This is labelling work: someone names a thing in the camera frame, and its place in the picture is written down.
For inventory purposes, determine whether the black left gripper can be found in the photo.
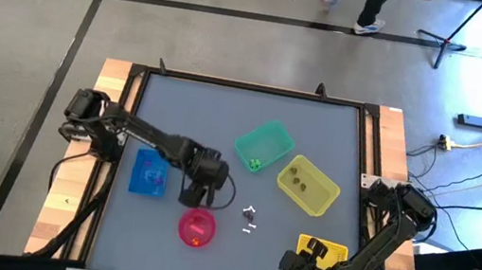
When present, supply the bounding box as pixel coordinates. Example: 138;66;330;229
176;145;223;212

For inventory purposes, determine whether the translucent pink plastic bowl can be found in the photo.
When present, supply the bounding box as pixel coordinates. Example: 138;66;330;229
175;205;220;252

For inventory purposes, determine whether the blue plastic tray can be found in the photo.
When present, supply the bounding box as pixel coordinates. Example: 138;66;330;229
127;146;172;199

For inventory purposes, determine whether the yellow mesh basket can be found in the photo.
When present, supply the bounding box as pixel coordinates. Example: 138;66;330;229
295;233;351;270

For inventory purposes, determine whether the translucent teal plastic bin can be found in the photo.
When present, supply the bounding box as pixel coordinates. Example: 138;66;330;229
229;114;299;180

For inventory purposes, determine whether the translucent yellow plastic bin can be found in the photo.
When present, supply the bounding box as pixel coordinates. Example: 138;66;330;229
271;152;346;221

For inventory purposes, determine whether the wooden table side board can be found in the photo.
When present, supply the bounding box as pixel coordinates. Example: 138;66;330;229
342;103;450;270
22;48;148;269

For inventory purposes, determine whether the black desk leg bar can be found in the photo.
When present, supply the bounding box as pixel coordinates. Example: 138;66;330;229
411;236;482;270

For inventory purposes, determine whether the yellow power strip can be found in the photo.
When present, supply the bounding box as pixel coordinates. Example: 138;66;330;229
436;134;457;153

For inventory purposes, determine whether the person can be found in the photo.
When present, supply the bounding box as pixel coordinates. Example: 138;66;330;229
313;0;397;41

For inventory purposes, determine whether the black tripod stand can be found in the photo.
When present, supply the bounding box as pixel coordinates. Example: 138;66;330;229
411;0;482;77

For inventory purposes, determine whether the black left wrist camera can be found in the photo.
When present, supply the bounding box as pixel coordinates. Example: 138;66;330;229
202;156;232;188

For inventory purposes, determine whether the black left wrist camera cable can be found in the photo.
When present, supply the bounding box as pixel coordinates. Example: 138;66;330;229
209;169;241;214

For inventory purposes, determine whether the black table frame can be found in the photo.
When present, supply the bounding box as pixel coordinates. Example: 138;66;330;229
25;43;453;270

